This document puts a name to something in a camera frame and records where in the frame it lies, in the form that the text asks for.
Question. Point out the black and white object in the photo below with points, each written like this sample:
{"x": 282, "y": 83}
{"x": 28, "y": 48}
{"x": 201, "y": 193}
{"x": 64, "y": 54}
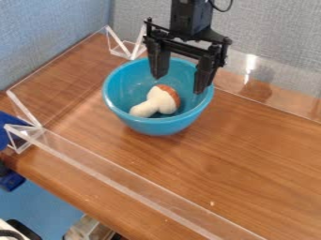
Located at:
{"x": 13, "y": 230}

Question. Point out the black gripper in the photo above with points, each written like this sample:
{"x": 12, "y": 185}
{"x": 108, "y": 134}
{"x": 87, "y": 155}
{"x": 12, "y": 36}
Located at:
{"x": 190, "y": 37}

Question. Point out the white and brown toy mushroom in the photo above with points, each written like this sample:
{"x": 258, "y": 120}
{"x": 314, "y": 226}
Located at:
{"x": 162, "y": 101}

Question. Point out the blue bowl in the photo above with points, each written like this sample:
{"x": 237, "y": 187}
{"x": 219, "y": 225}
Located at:
{"x": 126, "y": 88}

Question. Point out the blue clamp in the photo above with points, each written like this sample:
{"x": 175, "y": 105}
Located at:
{"x": 11, "y": 180}

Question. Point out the clear plastic object under table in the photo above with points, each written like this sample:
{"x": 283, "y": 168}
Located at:
{"x": 88, "y": 229}

